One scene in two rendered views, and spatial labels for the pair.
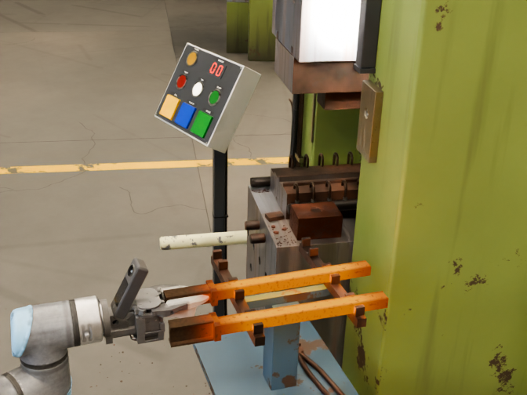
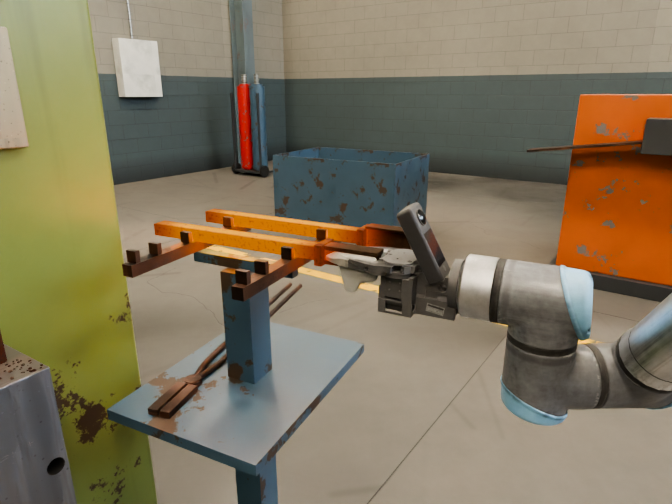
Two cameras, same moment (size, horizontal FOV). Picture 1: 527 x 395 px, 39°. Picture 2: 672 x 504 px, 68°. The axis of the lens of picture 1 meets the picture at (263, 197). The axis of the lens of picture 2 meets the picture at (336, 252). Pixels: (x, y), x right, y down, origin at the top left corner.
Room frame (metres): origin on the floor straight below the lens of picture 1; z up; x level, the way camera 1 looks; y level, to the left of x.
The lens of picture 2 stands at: (1.80, 0.65, 1.27)
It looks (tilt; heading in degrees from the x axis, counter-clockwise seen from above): 18 degrees down; 225
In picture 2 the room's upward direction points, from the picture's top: straight up
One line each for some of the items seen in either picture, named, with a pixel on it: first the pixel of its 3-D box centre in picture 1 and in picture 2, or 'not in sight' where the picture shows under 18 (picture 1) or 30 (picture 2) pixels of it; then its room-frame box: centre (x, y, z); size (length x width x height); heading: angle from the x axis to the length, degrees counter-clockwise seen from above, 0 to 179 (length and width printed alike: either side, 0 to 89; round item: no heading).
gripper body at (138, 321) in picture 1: (132, 316); (420, 282); (1.23, 0.25, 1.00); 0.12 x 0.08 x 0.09; 110
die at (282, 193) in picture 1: (349, 185); not in sight; (1.96, -0.25, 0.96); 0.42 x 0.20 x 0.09; 103
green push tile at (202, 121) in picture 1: (202, 125); not in sight; (2.29, 0.20, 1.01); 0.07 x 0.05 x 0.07; 38
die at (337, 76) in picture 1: (360, 62); not in sight; (1.96, -0.25, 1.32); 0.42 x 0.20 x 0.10; 103
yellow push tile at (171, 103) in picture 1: (170, 107); not in sight; (2.44, 0.33, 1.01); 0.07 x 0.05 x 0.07; 38
